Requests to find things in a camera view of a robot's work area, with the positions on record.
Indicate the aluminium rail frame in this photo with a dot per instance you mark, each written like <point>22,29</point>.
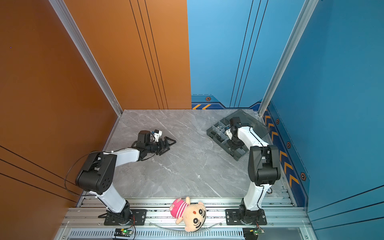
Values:
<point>283,218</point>

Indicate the grey plastic organizer box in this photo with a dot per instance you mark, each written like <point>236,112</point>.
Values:
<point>237,132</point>

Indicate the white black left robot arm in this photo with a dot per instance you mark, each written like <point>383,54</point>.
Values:
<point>97,173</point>

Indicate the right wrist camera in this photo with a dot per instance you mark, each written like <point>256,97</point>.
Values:
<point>235,124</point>

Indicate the aluminium corner post left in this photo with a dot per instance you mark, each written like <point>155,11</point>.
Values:
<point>76,36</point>

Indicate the aluminium corner post right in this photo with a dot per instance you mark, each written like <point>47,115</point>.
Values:
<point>294,38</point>

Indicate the green circuit board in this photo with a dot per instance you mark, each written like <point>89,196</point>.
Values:
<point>123,234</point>
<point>252,234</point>

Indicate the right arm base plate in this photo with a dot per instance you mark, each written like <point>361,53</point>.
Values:
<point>246,217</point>

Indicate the right green circuit board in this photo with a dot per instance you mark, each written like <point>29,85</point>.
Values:
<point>252,234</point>

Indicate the pink plush doll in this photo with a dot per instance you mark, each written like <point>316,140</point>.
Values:
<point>192,215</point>

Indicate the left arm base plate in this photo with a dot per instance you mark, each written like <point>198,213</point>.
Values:
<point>125,218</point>

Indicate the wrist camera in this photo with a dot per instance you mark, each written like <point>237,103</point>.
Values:
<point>147,137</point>
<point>235,124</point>

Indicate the left green circuit board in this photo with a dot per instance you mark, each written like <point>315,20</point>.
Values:
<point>123,234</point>

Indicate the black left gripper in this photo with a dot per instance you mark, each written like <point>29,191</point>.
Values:
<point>165,141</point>

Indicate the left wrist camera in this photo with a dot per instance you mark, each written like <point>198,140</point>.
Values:
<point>147,137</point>

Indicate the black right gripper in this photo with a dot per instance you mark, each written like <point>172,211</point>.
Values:
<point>230,144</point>

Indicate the aluminium corner post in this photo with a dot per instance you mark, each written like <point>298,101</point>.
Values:
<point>76,36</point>
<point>294,38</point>

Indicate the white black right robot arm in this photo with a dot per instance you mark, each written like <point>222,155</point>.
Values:
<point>263,170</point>

